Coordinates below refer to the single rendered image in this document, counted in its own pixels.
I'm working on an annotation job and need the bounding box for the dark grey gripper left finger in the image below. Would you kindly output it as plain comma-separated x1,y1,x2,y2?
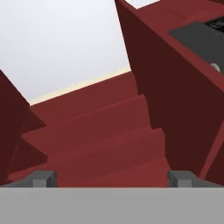
2,170,59,188

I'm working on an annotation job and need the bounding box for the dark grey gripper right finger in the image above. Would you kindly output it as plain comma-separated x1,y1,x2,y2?
166,170,223,188

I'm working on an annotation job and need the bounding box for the dark red open cabinet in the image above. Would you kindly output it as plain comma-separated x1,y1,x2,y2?
8,70,173,188

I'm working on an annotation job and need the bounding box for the pale grey hob knob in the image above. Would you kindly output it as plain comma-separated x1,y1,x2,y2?
209,62,221,74

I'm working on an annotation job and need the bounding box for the dark grey hob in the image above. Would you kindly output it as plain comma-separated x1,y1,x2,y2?
167,16,224,75

